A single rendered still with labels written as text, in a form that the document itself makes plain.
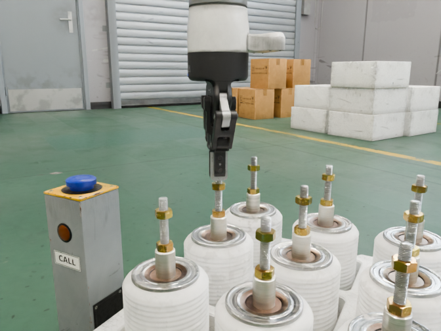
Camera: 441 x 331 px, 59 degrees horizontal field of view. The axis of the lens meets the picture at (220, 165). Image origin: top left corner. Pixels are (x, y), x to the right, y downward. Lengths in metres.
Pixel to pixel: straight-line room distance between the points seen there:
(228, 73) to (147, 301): 0.26
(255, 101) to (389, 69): 1.46
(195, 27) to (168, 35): 5.21
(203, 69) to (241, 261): 0.25
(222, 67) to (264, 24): 6.12
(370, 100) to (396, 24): 3.61
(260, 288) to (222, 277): 0.14
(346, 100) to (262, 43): 2.59
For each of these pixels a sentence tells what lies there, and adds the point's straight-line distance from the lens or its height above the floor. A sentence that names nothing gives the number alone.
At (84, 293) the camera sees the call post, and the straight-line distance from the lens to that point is 0.59.
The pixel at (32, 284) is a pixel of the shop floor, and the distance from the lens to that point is 1.03.
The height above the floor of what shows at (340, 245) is 0.24.
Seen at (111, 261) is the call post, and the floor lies 0.21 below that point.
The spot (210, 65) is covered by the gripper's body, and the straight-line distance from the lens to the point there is 0.47.
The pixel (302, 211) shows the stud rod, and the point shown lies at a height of 0.31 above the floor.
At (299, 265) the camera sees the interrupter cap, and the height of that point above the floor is 0.25.
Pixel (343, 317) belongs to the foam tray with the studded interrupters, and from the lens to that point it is 0.53.
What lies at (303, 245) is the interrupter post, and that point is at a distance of 0.49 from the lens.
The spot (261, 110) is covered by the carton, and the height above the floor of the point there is 0.09.
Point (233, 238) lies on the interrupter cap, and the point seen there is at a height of 0.25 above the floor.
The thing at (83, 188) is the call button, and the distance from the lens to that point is 0.56.
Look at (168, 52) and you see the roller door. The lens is 5.67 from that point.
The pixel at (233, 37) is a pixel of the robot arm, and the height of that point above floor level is 0.51.
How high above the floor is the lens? 0.47
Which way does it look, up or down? 13 degrees down
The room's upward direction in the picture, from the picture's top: straight up
